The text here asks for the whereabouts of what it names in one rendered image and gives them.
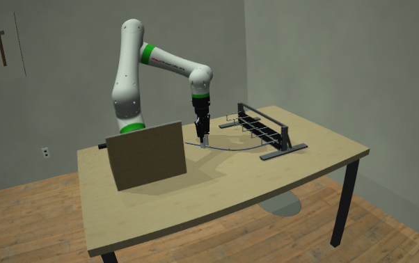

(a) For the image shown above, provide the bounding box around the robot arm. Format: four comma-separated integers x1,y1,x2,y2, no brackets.
112,19,213,134

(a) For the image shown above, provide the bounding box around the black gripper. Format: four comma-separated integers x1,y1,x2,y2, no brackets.
194,107,210,148

